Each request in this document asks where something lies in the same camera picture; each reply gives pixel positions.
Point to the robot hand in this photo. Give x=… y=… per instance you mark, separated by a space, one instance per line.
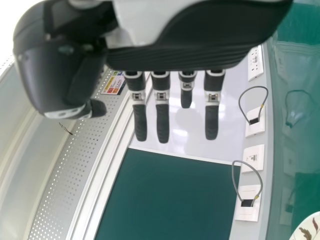
x=175 y=50

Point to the white socket panel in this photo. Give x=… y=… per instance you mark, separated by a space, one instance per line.
x=255 y=130
x=247 y=212
x=253 y=158
x=255 y=67

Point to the pale grey socket rail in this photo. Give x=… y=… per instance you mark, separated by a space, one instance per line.
x=269 y=150

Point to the colourful label sticker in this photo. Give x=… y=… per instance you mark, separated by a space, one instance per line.
x=113 y=86

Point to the plate with brown leaf pattern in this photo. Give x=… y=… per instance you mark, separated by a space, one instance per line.
x=310 y=230

